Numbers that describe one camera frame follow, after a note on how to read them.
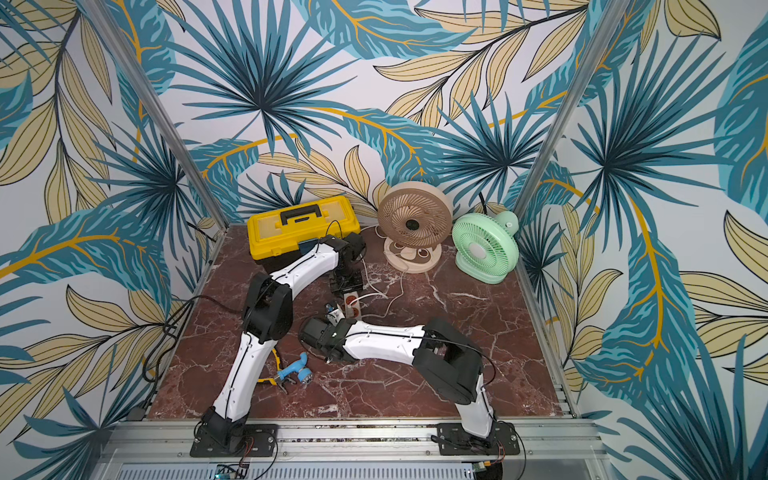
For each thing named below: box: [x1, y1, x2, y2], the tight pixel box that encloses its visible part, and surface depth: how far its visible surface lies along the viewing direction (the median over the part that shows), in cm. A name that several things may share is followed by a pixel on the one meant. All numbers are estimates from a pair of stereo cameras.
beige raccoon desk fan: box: [378, 181, 453, 274], surface depth 94 cm
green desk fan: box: [452, 211, 519, 285], surface depth 88 cm
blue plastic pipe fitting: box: [277, 352, 313, 382], surface depth 84 cm
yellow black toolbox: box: [247, 196, 361, 274], surface depth 97 cm
